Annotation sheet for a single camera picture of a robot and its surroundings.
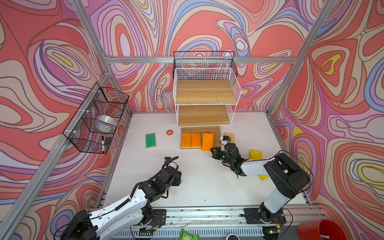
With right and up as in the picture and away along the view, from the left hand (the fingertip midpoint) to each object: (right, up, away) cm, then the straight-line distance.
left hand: (180, 173), depth 83 cm
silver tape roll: (-36, +29, -10) cm, 47 cm away
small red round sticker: (-10, +22, +25) cm, 35 cm away
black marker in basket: (-37, +18, -11) cm, 43 cm away
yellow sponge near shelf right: (+48, +8, +13) cm, 50 cm away
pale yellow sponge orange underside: (+16, +17, +10) cm, 25 cm away
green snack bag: (+3, -24, -15) cm, 29 cm away
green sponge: (-22, +16, +18) cm, 33 cm away
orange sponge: (+2, +17, +17) cm, 24 cm away
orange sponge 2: (+9, +17, +18) cm, 26 cm away
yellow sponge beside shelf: (+35, +19, +21) cm, 45 cm away
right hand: (+18, +10, +10) cm, 23 cm away
